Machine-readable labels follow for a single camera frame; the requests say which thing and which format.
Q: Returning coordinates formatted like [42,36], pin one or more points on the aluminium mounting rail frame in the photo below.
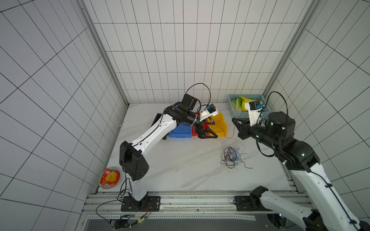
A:
[174,205]

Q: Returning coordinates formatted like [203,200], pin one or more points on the black plastic bin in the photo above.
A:
[156,119]

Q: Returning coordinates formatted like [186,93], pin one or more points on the red plastic bin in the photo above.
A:
[197,131]

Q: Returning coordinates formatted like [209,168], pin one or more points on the blue plastic bin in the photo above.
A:
[181,131]

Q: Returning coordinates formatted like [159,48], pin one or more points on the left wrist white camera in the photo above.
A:
[210,110]

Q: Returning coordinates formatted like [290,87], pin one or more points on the yellow plastic bin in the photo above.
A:
[220,126]

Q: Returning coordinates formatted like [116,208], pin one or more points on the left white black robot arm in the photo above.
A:
[132,154]

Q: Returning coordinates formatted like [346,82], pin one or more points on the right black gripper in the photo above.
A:
[248,130]

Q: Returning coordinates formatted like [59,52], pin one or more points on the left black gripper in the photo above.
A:
[201,133]

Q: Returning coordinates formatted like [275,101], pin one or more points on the light blue mesh basket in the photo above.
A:
[254,97]

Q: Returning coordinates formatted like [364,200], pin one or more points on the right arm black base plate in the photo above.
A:
[251,202]

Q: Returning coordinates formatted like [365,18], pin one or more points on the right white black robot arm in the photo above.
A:
[330,213]

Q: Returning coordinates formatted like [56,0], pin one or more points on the toy napa cabbage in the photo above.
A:
[243,102]

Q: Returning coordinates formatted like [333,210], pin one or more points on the green lettuce toy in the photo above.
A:
[237,104]

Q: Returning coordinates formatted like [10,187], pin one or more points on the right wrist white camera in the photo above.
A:
[254,109]

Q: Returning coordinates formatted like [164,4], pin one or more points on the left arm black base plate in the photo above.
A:
[148,203]

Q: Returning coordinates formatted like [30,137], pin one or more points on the red yellow snack bag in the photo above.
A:
[109,178]

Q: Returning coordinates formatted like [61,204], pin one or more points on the wrist white camera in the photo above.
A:
[254,109]
[210,110]

